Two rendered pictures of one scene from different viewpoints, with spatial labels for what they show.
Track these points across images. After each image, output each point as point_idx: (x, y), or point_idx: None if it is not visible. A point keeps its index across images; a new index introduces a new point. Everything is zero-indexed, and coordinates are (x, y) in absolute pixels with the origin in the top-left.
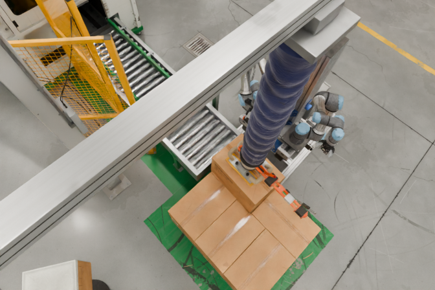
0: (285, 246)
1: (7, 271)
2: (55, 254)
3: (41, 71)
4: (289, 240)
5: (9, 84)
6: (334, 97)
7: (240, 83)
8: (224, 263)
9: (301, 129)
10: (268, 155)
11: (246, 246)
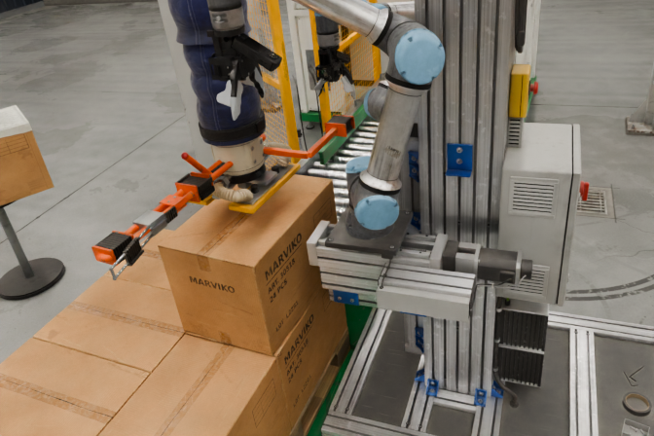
0: (104, 430)
1: (75, 202)
2: (101, 224)
3: (338, 87)
4: (123, 435)
5: None
6: (410, 26)
7: (568, 283)
8: (55, 330)
9: (355, 161)
10: (399, 374)
11: (96, 353)
